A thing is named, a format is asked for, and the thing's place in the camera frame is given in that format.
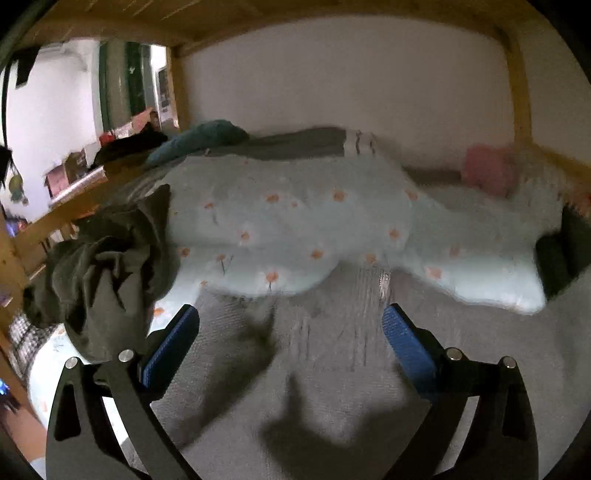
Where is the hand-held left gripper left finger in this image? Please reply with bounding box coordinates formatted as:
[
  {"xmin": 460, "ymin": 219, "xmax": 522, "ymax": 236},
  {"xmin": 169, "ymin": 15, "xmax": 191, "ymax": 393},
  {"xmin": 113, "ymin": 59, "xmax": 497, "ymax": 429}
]
[{"xmin": 45, "ymin": 304, "xmax": 200, "ymax": 480}]

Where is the dark green folded garment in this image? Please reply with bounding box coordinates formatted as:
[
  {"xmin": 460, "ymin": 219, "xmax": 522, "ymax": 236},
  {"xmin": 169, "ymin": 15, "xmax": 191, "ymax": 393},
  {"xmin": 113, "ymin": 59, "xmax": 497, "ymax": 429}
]
[{"xmin": 536, "ymin": 205, "xmax": 591, "ymax": 298}]

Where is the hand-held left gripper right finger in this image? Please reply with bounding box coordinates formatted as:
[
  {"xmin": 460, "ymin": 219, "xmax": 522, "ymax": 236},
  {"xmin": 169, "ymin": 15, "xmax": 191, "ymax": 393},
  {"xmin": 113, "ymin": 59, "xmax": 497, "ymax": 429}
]
[{"xmin": 382, "ymin": 303, "xmax": 540, "ymax": 480}]

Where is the black white checkered sheet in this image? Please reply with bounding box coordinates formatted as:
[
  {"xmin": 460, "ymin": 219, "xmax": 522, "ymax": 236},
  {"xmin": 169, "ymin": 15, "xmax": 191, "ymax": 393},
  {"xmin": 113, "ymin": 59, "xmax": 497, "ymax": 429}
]
[{"xmin": 9, "ymin": 314, "xmax": 49, "ymax": 374}]

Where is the grey blanket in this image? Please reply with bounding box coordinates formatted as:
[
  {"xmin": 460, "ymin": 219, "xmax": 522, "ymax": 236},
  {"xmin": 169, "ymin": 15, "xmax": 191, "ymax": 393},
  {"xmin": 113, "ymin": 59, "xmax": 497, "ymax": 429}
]
[{"xmin": 203, "ymin": 127, "xmax": 347, "ymax": 160}]

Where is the pink plush toy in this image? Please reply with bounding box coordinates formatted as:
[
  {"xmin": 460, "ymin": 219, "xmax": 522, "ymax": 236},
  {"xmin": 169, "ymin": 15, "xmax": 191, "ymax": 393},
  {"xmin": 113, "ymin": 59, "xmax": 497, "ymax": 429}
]
[{"xmin": 463, "ymin": 144, "xmax": 520, "ymax": 197}]

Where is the wooden bunk bed frame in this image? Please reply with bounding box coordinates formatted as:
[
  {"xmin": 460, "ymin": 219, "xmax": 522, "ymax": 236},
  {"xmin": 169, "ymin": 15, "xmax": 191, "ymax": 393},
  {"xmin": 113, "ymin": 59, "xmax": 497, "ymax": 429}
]
[{"xmin": 0, "ymin": 0, "xmax": 591, "ymax": 407}]

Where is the light blue daisy duvet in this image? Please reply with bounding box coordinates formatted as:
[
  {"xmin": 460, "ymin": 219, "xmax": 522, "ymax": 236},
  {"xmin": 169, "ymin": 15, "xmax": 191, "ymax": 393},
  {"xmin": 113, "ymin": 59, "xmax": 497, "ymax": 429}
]
[{"xmin": 25, "ymin": 154, "xmax": 566, "ymax": 416}]

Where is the polka dot pillow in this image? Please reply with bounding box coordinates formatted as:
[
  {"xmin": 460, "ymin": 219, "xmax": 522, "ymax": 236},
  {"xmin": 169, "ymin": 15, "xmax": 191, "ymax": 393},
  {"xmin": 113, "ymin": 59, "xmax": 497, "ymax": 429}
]
[{"xmin": 508, "ymin": 148, "xmax": 591, "ymax": 210}]

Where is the teal pillow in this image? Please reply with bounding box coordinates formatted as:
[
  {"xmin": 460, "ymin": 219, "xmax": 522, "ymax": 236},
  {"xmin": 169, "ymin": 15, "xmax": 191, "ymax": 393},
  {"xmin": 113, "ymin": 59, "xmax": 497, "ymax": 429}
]
[{"xmin": 147, "ymin": 120, "xmax": 250, "ymax": 166}]

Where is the grey knit sweater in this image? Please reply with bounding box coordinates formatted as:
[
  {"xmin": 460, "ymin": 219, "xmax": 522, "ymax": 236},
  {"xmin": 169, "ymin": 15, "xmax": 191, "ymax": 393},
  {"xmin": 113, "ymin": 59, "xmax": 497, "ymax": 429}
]
[{"xmin": 120, "ymin": 265, "xmax": 587, "ymax": 480}]

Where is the dark olive crumpled garment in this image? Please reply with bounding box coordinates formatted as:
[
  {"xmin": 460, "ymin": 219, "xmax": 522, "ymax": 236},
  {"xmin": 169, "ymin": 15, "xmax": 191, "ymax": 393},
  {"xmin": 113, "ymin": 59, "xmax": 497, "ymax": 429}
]
[{"xmin": 23, "ymin": 185, "xmax": 181, "ymax": 363}]

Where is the brown striped white pillow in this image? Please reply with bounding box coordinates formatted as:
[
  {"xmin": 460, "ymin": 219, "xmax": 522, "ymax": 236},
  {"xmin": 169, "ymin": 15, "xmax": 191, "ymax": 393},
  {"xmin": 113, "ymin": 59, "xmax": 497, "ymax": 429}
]
[{"xmin": 344, "ymin": 130, "xmax": 377, "ymax": 155}]

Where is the black clothes heap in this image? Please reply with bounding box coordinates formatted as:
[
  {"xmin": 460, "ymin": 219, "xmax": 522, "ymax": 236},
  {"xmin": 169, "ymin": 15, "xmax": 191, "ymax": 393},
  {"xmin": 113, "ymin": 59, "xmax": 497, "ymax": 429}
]
[{"xmin": 90, "ymin": 122, "xmax": 169, "ymax": 169}]

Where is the green door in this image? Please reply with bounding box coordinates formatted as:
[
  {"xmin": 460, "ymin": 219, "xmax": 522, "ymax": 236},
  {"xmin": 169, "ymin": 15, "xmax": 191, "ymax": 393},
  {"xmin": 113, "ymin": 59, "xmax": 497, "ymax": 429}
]
[{"xmin": 99, "ymin": 41, "xmax": 153, "ymax": 131}]

